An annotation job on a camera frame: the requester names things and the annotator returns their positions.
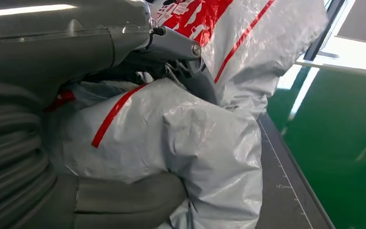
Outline grey courier bag red stripe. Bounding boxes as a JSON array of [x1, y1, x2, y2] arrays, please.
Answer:
[[42, 0, 329, 229]]

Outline black inbound scanning machine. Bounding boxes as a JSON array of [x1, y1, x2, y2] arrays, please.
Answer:
[[254, 112, 336, 229]]

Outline green conveyor belt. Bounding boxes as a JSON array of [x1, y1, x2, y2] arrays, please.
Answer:
[[266, 62, 366, 229]]

